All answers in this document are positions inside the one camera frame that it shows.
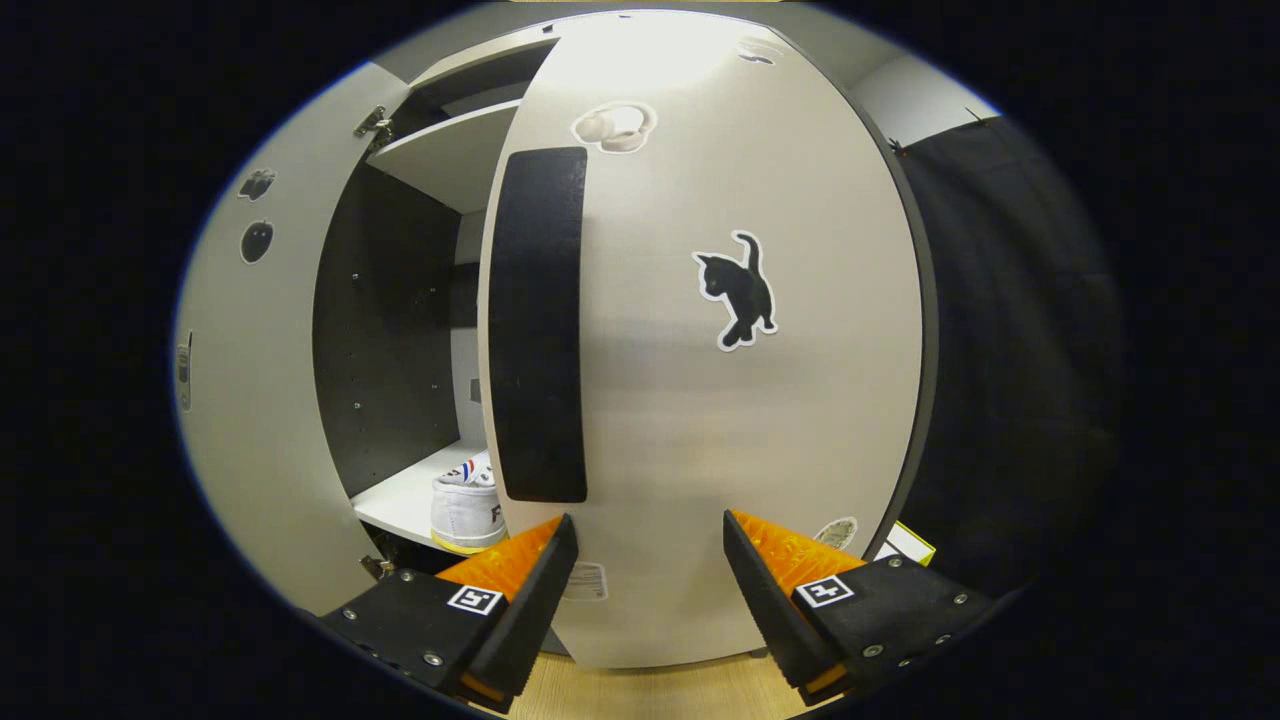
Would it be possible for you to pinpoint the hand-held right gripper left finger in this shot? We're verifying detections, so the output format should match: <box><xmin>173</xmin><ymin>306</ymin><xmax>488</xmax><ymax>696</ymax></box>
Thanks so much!
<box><xmin>318</xmin><ymin>514</ymin><xmax>581</xmax><ymax>714</ymax></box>

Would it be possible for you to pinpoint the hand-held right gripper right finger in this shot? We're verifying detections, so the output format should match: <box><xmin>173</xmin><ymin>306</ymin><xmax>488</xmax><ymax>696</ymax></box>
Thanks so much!
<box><xmin>722</xmin><ymin>509</ymin><xmax>1001</xmax><ymax>707</ymax></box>

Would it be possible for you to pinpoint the small colourful box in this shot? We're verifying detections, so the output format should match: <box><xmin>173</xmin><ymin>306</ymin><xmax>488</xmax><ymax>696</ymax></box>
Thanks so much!
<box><xmin>874</xmin><ymin>520</ymin><xmax>939</xmax><ymax>568</ymax></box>

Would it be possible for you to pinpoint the black backdrop cloth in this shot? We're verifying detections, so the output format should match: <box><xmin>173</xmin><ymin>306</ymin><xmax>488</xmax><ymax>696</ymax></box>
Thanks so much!
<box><xmin>888</xmin><ymin>115</ymin><xmax>1127</xmax><ymax>603</ymax></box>

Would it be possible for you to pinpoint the white cabinet door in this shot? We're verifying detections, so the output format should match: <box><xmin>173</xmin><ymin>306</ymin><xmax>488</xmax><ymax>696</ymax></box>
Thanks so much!
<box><xmin>175</xmin><ymin>60</ymin><xmax>413</xmax><ymax>617</ymax></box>
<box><xmin>477</xmin><ymin>10</ymin><xmax>940</xmax><ymax>670</ymax></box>

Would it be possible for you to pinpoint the white shoe cabinet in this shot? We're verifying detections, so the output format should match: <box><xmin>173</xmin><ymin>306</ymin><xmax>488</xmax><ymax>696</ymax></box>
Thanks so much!
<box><xmin>175</xmin><ymin>5</ymin><xmax>941</xmax><ymax>670</ymax></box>

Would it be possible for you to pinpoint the black right door handle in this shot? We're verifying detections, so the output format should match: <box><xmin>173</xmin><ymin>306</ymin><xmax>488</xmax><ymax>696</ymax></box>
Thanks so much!
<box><xmin>487</xmin><ymin>146</ymin><xmax>590</xmax><ymax>504</ymax></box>

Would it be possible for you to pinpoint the white cabinet drawer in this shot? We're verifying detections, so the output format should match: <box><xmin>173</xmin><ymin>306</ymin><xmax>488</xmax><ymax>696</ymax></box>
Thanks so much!
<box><xmin>405</xmin><ymin>35</ymin><xmax>561</xmax><ymax>91</ymax></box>

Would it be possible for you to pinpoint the white striped shoe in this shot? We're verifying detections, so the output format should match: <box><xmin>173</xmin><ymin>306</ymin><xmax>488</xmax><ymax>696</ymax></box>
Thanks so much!
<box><xmin>430</xmin><ymin>450</ymin><xmax>509</xmax><ymax>557</ymax></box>

